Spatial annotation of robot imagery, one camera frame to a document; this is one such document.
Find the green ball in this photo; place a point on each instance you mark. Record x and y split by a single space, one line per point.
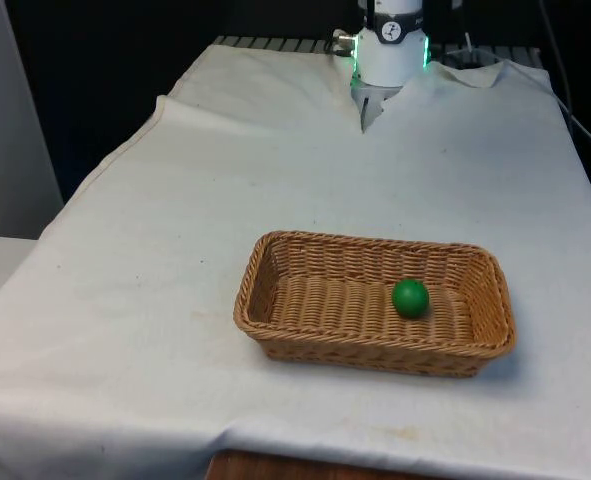
410 299

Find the rectangular wicker basket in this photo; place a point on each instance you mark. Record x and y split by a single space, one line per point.
325 300

